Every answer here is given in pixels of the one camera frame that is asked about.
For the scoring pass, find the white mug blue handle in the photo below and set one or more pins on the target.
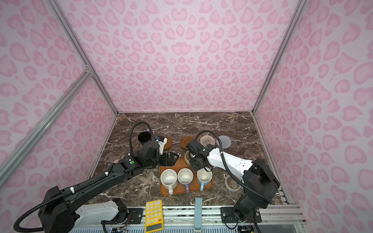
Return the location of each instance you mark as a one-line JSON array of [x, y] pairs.
[[204, 177]]

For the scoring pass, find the multicolour braided coaster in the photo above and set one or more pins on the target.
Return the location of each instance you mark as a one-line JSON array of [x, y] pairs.
[[207, 140]]

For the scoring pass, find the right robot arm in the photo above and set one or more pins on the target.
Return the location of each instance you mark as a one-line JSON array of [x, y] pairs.
[[259, 183]]

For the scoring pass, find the black mug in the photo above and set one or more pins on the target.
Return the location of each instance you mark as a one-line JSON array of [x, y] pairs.
[[144, 137]]

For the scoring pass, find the grey round coaster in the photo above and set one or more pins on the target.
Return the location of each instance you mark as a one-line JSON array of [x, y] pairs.
[[224, 142]]

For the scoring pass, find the aluminium diagonal frame bar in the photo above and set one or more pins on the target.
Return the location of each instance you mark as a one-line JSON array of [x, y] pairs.
[[26, 145]]

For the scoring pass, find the white mug purple handle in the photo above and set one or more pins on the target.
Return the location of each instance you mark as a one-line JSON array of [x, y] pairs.
[[185, 177]]

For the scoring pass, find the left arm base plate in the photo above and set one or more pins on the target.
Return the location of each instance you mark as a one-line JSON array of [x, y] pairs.
[[126, 217]]

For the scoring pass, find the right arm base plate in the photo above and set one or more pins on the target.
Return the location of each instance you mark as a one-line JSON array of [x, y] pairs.
[[232, 215]]

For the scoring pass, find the aluminium front rail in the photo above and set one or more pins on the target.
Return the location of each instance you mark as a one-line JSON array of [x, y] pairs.
[[180, 219]]

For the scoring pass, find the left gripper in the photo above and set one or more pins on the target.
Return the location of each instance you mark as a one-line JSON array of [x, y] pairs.
[[168, 162]]

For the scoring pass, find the clear tape roll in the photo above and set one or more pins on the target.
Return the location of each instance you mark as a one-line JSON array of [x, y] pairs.
[[231, 185]]

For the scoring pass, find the dark wooden coaster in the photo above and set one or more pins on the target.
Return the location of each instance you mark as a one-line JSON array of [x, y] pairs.
[[168, 143]]

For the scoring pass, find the yellow calculator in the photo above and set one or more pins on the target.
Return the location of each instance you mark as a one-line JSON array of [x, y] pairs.
[[154, 216]]

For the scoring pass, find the light blue bar tool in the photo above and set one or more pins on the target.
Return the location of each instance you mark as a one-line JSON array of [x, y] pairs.
[[198, 215]]

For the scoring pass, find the cream yellow mug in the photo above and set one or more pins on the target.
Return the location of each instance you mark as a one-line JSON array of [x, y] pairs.
[[187, 159]]

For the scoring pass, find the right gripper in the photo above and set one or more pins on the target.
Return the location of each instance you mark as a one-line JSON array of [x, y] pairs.
[[194, 167]]

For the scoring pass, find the brown wooden coaster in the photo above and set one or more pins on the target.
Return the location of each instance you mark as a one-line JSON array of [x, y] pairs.
[[184, 141]]

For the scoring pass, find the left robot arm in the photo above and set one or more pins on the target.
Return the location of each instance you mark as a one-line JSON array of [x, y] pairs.
[[64, 209]]

